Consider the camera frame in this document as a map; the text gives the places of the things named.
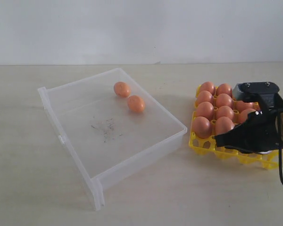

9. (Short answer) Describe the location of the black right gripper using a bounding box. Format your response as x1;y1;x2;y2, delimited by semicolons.
215;112;283;154

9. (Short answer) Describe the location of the clear plastic tray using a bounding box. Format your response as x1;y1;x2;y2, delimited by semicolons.
38;68;187;210

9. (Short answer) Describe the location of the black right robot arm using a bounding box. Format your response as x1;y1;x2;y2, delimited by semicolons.
215;111;283;153

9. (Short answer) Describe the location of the yellow plastic egg tray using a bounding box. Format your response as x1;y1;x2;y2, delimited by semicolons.
189;82;283;169

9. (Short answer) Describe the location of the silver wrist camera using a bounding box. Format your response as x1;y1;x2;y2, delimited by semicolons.
232;81;283;114

